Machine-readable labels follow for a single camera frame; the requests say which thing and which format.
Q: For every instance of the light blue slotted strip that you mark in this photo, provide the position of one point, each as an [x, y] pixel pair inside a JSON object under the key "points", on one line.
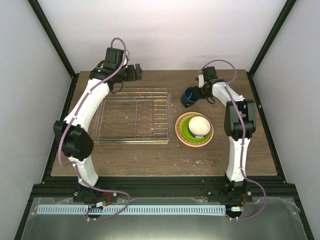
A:
{"points": [[199, 210]]}

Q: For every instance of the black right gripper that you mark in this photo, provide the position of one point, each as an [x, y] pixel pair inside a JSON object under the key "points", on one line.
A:
{"points": [[199, 97]]}

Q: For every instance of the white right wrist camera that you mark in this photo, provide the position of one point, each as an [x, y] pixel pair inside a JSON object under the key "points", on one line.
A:
{"points": [[200, 79]]}

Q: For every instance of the black front frame rail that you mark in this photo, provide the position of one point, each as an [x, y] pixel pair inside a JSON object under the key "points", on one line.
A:
{"points": [[215, 188]]}

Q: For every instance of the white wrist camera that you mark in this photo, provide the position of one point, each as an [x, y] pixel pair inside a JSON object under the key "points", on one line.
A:
{"points": [[127, 54], [200, 79]]}

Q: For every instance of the black aluminium frame post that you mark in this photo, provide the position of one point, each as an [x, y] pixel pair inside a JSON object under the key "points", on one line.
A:
{"points": [[279, 22]]}

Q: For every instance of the white and teal bowl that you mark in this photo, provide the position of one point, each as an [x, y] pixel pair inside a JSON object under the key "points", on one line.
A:
{"points": [[199, 127]]}

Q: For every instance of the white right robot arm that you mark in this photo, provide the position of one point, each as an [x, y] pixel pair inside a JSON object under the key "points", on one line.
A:
{"points": [[239, 126]]}

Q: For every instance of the clear plastic drip tray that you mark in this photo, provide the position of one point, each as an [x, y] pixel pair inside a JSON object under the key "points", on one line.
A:
{"points": [[137, 93]]}

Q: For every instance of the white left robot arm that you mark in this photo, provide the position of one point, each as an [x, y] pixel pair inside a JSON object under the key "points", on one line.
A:
{"points": [[71, 134]]}

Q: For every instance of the chrome wire dish rack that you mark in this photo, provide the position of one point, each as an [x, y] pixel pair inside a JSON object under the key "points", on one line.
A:
{"points": [[137, 119]]}

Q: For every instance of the black left frame post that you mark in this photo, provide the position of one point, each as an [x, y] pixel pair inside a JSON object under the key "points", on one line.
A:
{"points": [[43, 20]]}

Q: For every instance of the dark blue ceramic mug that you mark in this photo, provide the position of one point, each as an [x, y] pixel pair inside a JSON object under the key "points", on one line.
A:
{"points": [[189, 97]]}

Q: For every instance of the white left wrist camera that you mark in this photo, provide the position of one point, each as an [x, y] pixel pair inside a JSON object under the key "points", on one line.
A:
{"points": [[127, 54]]}

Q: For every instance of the pink rimmed plate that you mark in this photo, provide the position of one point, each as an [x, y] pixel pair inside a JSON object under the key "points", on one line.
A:
{"points": [[194, 129]]}

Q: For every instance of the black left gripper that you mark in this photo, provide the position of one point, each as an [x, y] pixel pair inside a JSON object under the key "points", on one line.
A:
{"points": [[137, 73]]}

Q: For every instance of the woven bamboo tray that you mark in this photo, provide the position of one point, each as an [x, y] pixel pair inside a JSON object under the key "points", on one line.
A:
{"points": [[182, 122]]}

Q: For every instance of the green plastic plate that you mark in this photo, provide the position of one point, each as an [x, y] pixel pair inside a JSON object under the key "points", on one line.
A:
{"points": [[183, 131]]}

